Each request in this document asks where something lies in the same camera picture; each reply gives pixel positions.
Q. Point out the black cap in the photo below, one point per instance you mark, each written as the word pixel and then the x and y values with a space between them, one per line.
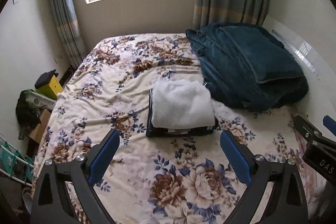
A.
pixel 45 79

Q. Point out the white headboard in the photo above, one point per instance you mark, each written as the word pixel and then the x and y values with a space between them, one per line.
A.
pixel 320 100

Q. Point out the dark teal blanket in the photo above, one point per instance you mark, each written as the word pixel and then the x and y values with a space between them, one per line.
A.
pixel 245 67

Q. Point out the green white drying rack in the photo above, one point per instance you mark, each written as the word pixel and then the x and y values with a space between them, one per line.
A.
pixel 16 165

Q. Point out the cardboard box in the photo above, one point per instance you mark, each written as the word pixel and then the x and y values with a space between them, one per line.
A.
pixel 37 133

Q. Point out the yellow box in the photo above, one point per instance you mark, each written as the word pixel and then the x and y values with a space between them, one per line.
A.
pixel 52 89

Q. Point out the floral bed sheet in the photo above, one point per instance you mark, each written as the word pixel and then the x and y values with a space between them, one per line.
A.
pixel 178 179

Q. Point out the grey-blue left curtain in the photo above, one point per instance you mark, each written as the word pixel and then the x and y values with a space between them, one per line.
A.
pixel 69 32

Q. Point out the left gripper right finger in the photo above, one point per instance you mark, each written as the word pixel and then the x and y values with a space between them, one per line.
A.
pixel 287 202

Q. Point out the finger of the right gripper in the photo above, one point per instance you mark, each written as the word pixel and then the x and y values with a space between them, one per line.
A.
pixel 330 124

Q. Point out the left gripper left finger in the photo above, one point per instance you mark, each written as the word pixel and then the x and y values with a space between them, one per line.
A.
pixel 71 181

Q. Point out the white knit sweater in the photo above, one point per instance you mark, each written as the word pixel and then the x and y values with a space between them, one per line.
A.
pixel 181 104

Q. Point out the black bag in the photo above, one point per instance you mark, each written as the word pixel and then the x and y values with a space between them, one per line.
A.
pixel 27 116

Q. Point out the folded dark striped garment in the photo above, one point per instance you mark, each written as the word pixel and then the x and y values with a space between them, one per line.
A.
pixel 152 131

